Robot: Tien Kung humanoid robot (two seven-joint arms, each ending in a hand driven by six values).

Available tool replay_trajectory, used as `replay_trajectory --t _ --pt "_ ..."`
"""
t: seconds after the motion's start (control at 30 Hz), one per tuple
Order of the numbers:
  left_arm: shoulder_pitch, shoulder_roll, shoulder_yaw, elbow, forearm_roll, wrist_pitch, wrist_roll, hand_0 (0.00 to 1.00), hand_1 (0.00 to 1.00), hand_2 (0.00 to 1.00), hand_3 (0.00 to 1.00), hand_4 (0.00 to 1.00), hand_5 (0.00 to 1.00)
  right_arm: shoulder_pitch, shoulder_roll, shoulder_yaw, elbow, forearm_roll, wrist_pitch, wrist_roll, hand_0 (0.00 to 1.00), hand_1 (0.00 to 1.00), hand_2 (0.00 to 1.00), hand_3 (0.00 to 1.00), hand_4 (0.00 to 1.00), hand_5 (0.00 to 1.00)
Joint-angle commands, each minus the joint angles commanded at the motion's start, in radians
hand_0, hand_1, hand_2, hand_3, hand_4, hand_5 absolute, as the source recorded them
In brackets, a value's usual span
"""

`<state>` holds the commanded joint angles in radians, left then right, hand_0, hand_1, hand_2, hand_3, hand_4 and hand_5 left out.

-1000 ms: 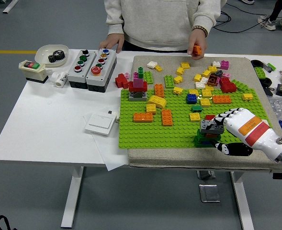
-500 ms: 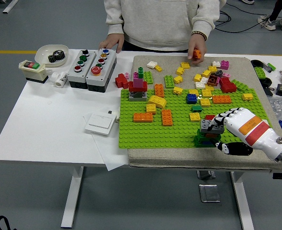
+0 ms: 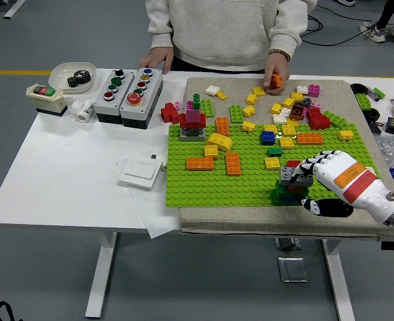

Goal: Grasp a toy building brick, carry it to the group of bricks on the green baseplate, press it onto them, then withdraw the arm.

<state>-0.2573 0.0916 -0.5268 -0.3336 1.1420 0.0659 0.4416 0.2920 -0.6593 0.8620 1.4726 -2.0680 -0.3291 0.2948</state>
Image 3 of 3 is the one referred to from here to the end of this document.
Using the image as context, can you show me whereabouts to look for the person's right hand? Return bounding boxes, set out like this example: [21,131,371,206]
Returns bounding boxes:
[137,45,175,76]

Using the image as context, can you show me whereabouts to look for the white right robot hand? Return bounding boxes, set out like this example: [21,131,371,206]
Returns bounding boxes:
[291,150,394,223]

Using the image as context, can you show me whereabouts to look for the person's left hand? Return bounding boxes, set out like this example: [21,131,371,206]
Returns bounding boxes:
[263,53,292,89]

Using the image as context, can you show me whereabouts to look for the brown square brick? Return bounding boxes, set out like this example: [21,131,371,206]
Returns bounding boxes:
[289,104,308,121]

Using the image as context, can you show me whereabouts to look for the grey long brick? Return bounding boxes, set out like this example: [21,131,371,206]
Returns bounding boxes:
[279,165,315,188]

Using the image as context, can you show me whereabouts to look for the red rounded brick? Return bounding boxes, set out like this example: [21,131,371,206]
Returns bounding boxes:
[308,113,332,130]

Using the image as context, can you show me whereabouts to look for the green long brick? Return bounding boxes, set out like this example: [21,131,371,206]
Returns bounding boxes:
[199,99,215,118]
[229,104,245,124]
[322,111,357,130]

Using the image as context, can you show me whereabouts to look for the red stepped brick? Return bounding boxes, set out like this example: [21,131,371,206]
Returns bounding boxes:
[160,102,181,125]

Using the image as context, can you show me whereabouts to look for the pink tall brick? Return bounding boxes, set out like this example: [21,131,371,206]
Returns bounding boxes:
[185,100,201,123]

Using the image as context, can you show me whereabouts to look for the green stacked bricks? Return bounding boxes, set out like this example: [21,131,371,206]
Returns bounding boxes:
[270,182,310,207]

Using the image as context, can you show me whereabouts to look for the red wide brick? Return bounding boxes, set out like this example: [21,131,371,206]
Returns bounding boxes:
[179,113,207,130]

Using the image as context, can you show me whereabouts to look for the blue square brick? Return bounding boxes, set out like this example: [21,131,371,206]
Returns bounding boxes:
[260,130,278,146]

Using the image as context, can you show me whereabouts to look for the grey square brick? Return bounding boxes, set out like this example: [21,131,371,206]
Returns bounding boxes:
[179,127,207,142]

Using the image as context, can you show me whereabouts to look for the green studded baseplate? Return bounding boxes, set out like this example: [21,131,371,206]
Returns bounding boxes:
[165,122,383,209]

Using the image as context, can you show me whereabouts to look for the yellow curved brick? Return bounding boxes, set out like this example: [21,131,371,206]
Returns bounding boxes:
[205,132,234,152]

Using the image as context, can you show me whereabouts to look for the grey emergency stop box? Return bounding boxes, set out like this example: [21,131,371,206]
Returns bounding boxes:
[120,67,165,129]

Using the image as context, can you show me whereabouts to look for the grey four-button box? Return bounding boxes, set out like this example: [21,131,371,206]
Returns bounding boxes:
[93,68,136,126]

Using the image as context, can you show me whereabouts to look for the black gear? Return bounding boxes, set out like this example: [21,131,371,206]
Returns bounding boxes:
[66,70,92,89]

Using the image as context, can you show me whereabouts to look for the silver black tool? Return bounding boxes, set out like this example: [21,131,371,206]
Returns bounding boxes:
[365,86,382,102]

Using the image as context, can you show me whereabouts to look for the metal floor box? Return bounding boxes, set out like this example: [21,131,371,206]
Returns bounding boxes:
[274,237,303,251]

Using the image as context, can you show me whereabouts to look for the white pipe fitting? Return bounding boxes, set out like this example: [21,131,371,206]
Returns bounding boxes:
[70,99,96,123]

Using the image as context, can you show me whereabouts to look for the white dish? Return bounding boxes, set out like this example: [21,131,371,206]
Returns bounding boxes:
[47,62,96,95]

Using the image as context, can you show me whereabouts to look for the metal floor plate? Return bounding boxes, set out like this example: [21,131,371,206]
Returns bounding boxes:
[277,256,309,284]

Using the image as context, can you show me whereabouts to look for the white table leg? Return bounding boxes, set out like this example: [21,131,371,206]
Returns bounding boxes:
[319,238,357,321]
[84,231,119,319]

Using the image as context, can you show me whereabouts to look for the background person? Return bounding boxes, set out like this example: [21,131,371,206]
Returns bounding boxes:
[360,0,394,44]

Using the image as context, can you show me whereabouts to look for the white table foot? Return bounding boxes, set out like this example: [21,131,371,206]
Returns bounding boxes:
[3,0,27,19]

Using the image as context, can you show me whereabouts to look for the white paper sheet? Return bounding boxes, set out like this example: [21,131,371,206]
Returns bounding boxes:
[115,156,181,240]

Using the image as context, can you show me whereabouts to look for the wooden bead bracelet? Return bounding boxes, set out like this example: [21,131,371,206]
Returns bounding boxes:
[268,47,291,63]

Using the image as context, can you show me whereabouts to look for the black floor cable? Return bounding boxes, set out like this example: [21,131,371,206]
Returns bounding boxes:
[299,15,380,47]

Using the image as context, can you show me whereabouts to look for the cream switch box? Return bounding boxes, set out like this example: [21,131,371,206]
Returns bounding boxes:
[25,83,68,118]

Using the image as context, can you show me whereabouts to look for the white wall switch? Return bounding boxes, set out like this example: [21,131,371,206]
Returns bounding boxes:
[117,158,161,191]

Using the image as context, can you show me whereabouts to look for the black cable loop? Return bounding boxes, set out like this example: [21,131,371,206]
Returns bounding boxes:
[0,300,24,321]

